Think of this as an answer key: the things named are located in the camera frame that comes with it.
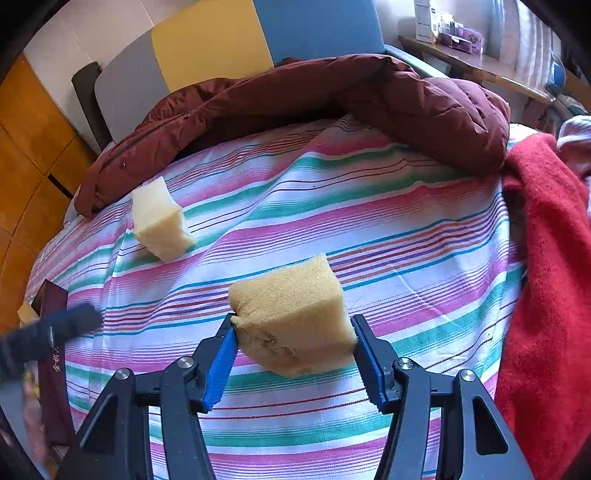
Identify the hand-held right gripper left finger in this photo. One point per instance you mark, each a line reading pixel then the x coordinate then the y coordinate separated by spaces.
pixel 219 364

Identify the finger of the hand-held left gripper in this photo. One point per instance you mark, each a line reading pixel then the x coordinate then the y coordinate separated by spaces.
pixel 69 321

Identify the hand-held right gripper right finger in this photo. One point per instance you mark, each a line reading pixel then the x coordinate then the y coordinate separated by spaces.
pixel 369 364

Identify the square metal tin box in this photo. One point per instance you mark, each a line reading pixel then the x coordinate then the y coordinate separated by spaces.
pixel 53 392

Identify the pale yellow sponge block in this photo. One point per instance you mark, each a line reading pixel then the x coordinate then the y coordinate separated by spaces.
pixel 159 217

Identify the striped bed sheet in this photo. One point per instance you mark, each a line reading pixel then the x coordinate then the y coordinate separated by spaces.
pixel 323 221

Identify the wooden wardrobe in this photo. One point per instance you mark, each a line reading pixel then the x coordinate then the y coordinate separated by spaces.
pixel 27 161

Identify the red fleece blanket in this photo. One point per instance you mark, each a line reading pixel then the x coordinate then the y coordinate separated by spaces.
pixel 545 277

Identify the maroon padded jacket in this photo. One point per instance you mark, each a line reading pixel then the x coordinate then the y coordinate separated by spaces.
pixel 323 101

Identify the pink white striped cloth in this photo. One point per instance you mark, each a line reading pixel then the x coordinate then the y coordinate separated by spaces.
pixel 575 134

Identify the grey yellow blue armchair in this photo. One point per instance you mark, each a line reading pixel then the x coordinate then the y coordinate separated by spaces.
pixel 207 41

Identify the wooden shelf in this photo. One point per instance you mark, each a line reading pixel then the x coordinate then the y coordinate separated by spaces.
pixel 485 69

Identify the purple carton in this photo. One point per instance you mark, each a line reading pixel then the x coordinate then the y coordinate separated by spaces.
pixel 464 41

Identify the blue round object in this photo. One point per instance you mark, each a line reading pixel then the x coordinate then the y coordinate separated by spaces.
pixel 556 74

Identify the white carton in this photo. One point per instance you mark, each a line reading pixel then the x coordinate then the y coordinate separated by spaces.
pixel 425 21

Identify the white sheer curtain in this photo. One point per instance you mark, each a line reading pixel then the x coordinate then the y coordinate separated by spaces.
pixel 531 37

